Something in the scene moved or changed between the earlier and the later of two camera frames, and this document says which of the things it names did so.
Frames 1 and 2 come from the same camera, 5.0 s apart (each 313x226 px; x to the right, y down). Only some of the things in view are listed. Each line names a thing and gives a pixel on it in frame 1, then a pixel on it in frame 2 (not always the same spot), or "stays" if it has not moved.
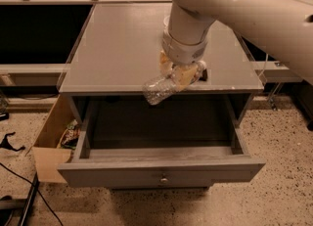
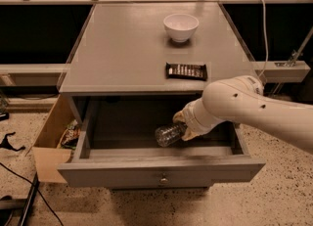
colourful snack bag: x=70 y=136 stays
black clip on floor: x=6 y=144 stays
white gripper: x=183 y=53 -> x=190 y=117
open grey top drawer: x=123 y=141 stays
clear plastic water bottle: x=156 y=89 -> x=169 y=133
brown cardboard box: x=51 y=161 stays
